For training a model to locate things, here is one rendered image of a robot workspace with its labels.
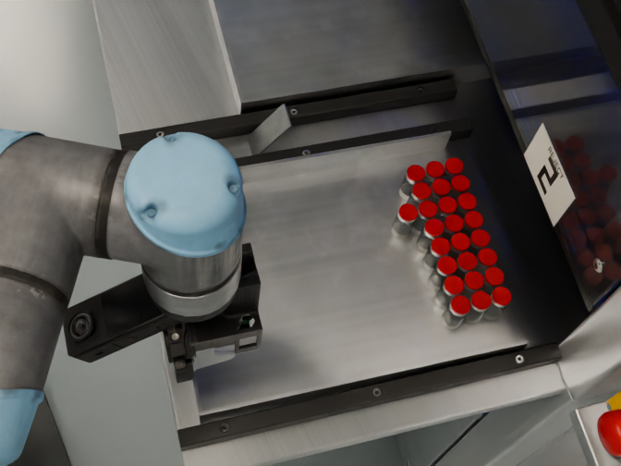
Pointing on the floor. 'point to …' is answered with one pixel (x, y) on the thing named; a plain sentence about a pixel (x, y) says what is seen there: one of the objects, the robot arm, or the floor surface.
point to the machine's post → (590, 349)
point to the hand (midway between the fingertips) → (176, 360)
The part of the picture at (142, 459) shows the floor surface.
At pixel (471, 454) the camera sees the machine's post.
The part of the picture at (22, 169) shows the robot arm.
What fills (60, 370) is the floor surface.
